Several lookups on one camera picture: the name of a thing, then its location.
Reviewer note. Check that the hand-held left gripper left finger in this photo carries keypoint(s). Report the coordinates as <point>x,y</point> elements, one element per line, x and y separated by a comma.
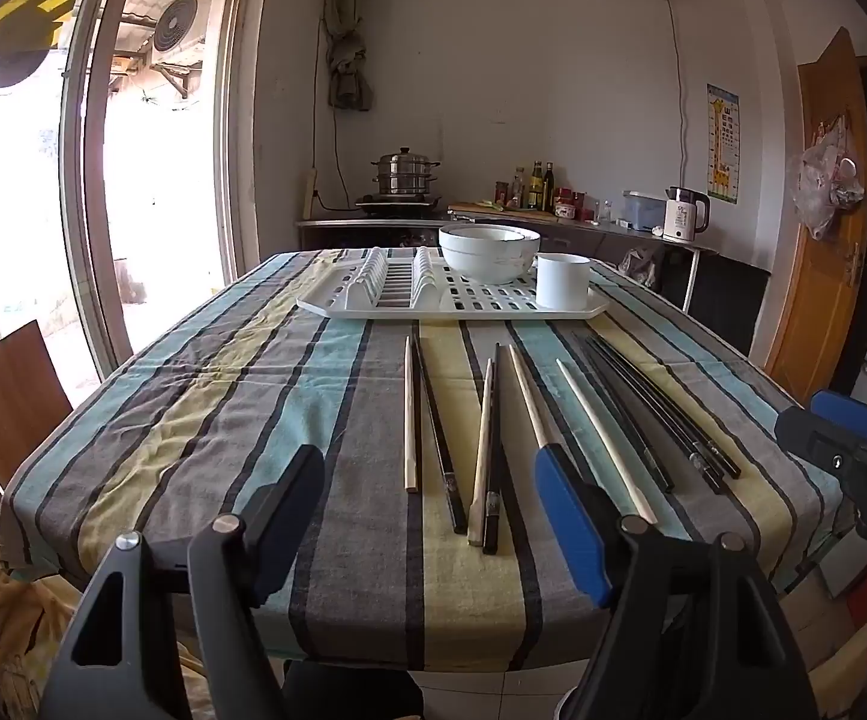
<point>291,510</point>

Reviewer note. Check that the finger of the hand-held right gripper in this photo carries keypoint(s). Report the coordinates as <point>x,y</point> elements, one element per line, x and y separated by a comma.
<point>849,414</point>
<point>816,442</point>

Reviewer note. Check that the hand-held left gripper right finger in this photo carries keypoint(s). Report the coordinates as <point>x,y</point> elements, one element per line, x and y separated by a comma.
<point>568,517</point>

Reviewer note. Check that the white cup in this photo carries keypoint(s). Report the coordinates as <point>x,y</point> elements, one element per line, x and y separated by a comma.
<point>562,285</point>

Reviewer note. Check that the striped tablecloth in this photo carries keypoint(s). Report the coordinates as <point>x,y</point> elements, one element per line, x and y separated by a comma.
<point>328,390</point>

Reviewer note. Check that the wooden door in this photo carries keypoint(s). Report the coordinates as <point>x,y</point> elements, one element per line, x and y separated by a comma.
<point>816,277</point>

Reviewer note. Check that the white plastic dish rack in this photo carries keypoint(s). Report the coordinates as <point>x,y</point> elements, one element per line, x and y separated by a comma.
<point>373,311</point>

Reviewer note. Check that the hanging plastic bags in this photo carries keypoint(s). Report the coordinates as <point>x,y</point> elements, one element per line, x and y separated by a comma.
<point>823,180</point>

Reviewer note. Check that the crumpled plastic bag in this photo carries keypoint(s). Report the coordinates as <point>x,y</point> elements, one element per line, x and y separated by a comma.
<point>637,268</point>

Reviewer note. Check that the white electric kettle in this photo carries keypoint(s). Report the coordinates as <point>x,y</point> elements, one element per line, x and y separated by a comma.
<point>681,217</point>

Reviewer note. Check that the white ceramic bowl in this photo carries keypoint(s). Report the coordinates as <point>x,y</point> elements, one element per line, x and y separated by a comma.
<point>478,231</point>
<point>489,266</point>

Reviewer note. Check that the metal kitchen counter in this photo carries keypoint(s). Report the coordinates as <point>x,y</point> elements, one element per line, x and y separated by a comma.
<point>343,229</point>

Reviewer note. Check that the clear container with blue lid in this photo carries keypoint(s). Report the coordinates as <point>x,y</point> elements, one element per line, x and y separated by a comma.
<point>643,211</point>

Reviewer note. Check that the wooden chair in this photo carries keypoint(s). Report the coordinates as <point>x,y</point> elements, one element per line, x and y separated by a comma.
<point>6,397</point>

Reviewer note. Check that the red lidded jar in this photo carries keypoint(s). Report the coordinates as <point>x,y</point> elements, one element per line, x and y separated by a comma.
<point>568,206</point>

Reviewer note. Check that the beige power strip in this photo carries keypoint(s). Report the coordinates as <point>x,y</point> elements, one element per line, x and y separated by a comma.
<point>311,195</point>

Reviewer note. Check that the wooden cutting board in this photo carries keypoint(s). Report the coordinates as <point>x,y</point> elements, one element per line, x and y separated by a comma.
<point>471,208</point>

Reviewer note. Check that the gas stove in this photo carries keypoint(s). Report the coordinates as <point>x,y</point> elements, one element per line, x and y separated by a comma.
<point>396,202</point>

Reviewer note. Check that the small red spice jar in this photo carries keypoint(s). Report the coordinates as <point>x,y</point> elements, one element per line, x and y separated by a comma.
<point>503,195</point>

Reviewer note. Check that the dark glass bottle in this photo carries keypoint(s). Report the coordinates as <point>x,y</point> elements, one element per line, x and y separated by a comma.
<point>549,187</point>

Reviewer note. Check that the yellow oil bottle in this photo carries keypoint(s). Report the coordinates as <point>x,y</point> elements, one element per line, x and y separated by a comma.
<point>536,187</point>

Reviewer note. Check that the steel steamer pot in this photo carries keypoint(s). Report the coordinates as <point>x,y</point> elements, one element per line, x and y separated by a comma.
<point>403,176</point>

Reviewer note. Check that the sliding glass door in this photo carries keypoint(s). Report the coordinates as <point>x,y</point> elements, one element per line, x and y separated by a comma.
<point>84,165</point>

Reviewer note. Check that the tied grey-green curtain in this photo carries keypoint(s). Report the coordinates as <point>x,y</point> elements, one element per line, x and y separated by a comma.
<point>347,52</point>

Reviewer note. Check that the outdoor air conditioner unit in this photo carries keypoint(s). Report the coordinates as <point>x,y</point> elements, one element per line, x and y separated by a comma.
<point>177,24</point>

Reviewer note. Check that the yellow and black sticker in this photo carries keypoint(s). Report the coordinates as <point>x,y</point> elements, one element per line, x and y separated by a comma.
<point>21,19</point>

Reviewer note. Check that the giraffe wall poster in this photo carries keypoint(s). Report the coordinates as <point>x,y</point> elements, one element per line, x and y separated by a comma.
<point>722,142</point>

